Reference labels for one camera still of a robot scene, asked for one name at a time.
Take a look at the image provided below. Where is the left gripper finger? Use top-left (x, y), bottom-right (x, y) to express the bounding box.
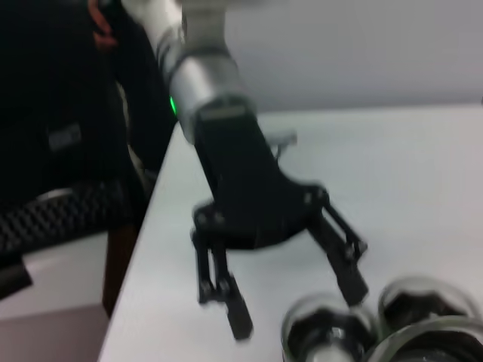
top-left (191, 229), bottom-right (254, 340)
top-left (308, 204), bottom-right (370, 306)

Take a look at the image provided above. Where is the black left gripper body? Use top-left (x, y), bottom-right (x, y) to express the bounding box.
top-left (190, 100), bottom-right (330, 252)

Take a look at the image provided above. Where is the black keyboard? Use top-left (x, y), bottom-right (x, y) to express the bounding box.
top-left (0, 179), bottom-right (129, 261)

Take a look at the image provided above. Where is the red coiled cable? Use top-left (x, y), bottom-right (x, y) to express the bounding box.
top-left (88, 0), bottom-right (120, 48)

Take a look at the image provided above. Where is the glass teacup black sleeve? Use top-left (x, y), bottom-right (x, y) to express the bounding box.
top-left (368, 315), bottom-right (483, 362)
top-left (377, 277), bottom-right (480, 329)
top-left (281, 293), bottom-right (380, 362)

